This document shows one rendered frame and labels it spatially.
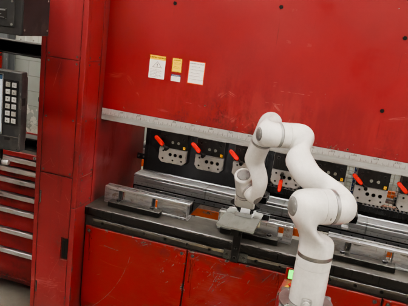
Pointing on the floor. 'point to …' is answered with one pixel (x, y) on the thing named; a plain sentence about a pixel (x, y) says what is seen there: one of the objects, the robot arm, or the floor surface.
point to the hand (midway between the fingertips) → (245, 210)
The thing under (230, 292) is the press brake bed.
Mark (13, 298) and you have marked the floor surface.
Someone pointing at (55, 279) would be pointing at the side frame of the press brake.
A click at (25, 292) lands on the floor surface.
